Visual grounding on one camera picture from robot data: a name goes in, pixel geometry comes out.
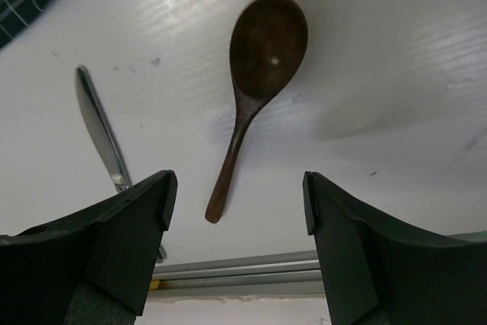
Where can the brown wooden spoon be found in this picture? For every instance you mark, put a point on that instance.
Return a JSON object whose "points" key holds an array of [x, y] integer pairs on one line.
{"points": [[267, 47]]}

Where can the aluminium front rail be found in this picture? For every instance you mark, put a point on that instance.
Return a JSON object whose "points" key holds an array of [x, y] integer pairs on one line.
{"points": [[277, 274]]}

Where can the silver metal knife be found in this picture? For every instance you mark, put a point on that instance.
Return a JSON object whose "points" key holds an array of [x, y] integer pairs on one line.
{"points": [[100, 130]]}

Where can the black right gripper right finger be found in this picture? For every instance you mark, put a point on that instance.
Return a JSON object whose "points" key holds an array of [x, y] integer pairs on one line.
{"points": [[377, 269]]}

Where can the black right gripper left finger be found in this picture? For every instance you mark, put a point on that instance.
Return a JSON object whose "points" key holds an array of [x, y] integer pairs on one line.
{"points": [[90, 267]]}

